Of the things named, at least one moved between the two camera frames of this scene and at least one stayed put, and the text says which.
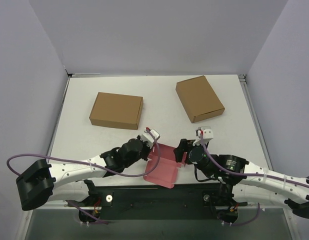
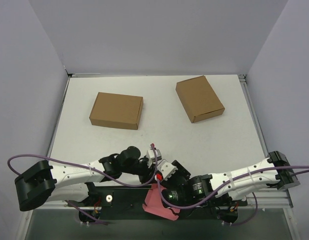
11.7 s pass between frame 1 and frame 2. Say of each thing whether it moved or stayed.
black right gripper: moved
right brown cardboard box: stayed
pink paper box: moved
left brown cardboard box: stayed
